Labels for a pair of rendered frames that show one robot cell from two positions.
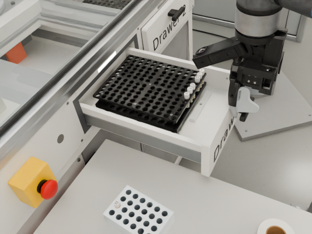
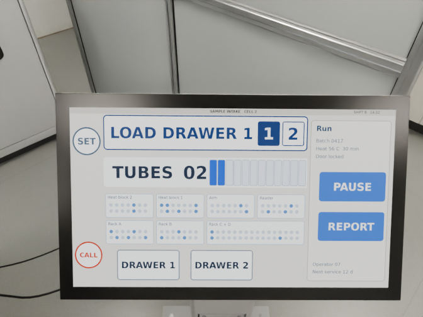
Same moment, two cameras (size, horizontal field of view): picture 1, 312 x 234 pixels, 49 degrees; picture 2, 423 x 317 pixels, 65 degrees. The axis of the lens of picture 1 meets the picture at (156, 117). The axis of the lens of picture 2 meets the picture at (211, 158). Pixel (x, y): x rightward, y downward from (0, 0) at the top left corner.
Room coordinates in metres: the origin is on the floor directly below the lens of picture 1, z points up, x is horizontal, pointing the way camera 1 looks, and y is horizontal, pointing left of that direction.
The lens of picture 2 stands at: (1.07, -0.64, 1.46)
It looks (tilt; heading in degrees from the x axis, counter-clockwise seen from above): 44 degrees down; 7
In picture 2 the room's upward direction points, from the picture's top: 1 degrees clockwise
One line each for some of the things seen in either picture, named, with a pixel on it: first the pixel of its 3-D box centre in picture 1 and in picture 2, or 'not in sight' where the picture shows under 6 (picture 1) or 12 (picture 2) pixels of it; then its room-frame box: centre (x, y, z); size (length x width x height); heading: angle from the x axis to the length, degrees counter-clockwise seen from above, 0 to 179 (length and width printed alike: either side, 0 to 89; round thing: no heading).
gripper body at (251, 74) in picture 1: (256, 56); not in sight; (0.50, -0.20, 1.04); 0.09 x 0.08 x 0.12; 57
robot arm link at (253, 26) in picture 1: (257, 16); not in sight; (0.51, -0.19, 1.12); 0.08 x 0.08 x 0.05
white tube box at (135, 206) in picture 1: (139, 217); not in sight; (0.35, 0.06, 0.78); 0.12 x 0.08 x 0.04; 50
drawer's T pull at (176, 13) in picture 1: (174, 13); not in sight; (0.94, -0.10, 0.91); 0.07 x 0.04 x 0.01; 147
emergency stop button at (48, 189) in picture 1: (47, 188); not in sight; (0.39, 0.23, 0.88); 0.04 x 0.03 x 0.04; 147
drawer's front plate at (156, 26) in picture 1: (167, 21); not in sight; (0.96, -0.08, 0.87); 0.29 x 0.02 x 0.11; 147
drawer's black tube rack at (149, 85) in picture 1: (151, 93); not in sight; (0.63, 0.00, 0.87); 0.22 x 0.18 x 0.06; 57
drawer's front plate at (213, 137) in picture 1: (229, 114); not in sight; (0.52, -0.16, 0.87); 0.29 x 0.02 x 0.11; 147
